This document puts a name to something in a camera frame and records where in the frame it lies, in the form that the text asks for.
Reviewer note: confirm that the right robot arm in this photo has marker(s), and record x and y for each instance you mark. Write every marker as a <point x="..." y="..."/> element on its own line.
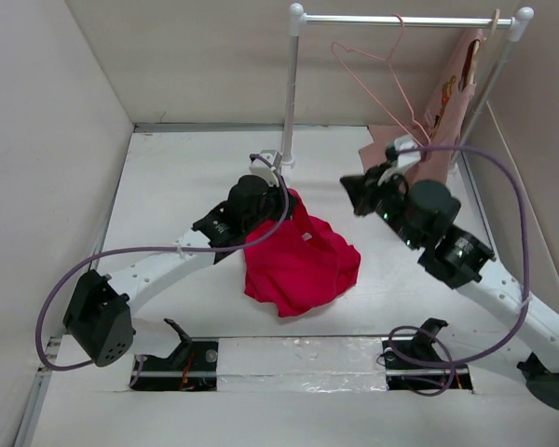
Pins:
<point x="422" y="216"/>

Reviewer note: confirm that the hanging pink printed shirt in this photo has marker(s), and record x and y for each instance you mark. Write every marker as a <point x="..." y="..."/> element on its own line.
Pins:
<point x="446" y="110"/>

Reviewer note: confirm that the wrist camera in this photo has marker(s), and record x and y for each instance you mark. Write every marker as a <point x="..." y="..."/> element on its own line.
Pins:
<point x="402" y="154"/>
<point x="266" y="165"/>

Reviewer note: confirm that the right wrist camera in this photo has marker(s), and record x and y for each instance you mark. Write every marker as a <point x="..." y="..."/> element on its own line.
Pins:
<point x="402" y="154"/>

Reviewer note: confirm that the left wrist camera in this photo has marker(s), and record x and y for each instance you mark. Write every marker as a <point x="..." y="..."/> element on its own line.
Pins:
<point x="266" y="165"/>

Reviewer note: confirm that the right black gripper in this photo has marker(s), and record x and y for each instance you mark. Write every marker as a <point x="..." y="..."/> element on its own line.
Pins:
<point x="362" y="188"/>

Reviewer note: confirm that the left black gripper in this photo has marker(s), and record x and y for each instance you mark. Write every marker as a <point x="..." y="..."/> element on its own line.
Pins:
<point x="279" y="195"/>

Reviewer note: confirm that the white clothes rack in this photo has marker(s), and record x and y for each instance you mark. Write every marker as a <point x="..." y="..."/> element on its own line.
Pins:
<point x="514" y="27"/>

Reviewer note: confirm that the pink shirt on floor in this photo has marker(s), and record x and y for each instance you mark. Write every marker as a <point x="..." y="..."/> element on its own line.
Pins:
<point x="373" y="154"/>

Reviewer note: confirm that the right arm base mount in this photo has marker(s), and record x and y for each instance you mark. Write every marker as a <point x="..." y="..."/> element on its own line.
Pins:
<point x="404" y="354"/>

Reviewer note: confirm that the pink wire hanger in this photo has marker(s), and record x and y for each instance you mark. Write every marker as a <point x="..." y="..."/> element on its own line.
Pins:
<point x="412" y="125"/>

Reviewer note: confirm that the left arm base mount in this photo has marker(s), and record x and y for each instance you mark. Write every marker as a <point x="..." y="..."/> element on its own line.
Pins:
<point x="185" y="365"/>

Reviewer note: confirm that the wooden hanger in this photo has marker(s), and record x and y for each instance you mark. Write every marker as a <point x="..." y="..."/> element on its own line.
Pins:
<point x="480" y="47"/>

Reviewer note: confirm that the red t shirt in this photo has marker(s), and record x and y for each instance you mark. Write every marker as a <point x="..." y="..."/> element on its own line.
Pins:
<point x="303" y="265"/>

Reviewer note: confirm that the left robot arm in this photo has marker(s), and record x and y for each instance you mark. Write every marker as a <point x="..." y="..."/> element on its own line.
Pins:
<point x="99" y="315"/>

